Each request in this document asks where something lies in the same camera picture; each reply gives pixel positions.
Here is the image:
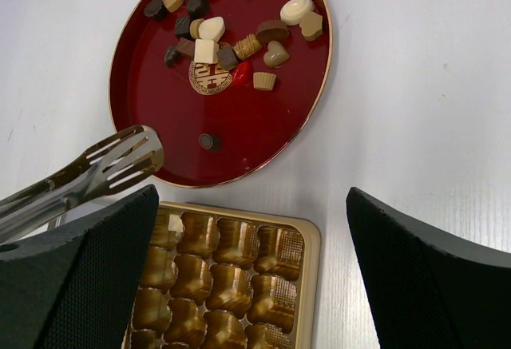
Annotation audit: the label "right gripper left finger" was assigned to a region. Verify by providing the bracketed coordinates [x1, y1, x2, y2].
[1, 185, 159, 348]

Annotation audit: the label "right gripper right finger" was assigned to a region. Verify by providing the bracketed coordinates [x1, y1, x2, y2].
[346, 188, 510, 348]

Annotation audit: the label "silver metal tongs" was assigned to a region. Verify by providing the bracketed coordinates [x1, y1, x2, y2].
[1, 125, 164, 244]

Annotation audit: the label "tan round chocolate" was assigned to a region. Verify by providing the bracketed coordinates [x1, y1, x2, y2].
[151, 149, 164, 172]

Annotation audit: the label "dark leaf chocolate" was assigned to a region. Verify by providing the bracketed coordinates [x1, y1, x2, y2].
[164, 45, 181, 68]

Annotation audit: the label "gold chocolate box tray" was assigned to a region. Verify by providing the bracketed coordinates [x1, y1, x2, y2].
[123, 202, 321, 348]

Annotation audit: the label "dark round chocolate cup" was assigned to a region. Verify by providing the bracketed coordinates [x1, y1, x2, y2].
[199, 133, 222, 152]

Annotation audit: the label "tan cupcake chocolate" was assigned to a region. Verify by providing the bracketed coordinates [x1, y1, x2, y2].
[252, 72, 277, 92]

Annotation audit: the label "red heart chocolate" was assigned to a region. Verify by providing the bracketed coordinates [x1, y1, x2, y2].
[232, 60, 253, 87]

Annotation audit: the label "white square chocolate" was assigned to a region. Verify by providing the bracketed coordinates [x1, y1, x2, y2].
[193, 39, 219, 65]

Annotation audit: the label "beige heart chocolate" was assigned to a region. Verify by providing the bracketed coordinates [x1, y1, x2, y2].
[263, 41, 290, 68]

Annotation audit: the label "dark flower chocolate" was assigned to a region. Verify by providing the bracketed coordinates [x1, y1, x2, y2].
[144, 0, 168, 22]

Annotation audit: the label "striped gold log chocolate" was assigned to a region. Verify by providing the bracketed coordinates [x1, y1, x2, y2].
[233, 34, 262, 60]

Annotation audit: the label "white heart chocolate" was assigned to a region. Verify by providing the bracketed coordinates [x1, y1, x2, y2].
[199, 16, 225, 42]

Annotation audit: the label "beige square chocolate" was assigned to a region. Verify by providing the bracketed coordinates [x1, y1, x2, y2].
[162, 0, 184, 13]

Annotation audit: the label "brown round caramel chocolate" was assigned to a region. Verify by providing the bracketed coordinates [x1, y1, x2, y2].
[255, 19, 289, 43]

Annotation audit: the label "white swirl chocolate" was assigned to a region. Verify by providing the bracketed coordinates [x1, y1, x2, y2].
[279, 0, 314, 26]

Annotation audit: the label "red round plate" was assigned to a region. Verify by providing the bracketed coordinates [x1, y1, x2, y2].
[109, 0, 333, 188]

